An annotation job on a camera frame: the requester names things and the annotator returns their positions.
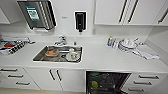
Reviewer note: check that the stainless steel dishwasher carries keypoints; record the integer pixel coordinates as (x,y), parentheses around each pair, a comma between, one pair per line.
(111,81)

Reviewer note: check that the chrome faucet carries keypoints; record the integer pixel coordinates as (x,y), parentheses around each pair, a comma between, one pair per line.
(61,40)

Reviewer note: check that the black soap dispenser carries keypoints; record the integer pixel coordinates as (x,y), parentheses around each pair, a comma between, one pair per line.
(80,21)

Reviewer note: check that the blue white soap bottle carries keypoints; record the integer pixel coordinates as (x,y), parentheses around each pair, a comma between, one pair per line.
(110,41)

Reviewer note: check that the small clear bottle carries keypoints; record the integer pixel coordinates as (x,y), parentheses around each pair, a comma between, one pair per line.
(115,43)

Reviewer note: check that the orange bowl in sink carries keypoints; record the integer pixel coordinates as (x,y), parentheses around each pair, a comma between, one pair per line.
(50,52)

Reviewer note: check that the white stacked dishes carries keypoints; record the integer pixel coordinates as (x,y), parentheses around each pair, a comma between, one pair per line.
(127,44)

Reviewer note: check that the stainless steel sink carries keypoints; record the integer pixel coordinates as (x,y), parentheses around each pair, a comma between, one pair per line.
(38,58)

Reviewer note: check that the grey paper towel dispenser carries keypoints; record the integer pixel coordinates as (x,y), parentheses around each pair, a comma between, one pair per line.
(36,15)

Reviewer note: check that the white dish cloth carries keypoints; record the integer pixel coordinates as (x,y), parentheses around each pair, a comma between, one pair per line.
(146,52)

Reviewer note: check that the dish drying rack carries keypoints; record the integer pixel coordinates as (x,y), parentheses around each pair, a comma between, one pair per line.
(13,46)

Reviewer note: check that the white drawer unit wide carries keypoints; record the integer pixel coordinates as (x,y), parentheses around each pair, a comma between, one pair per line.
(16,78)

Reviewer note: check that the white wall outlet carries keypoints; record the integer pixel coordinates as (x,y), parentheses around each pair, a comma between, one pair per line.
(94,31)

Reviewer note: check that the small wall label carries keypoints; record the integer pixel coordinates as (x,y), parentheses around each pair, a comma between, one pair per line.
(64,17)

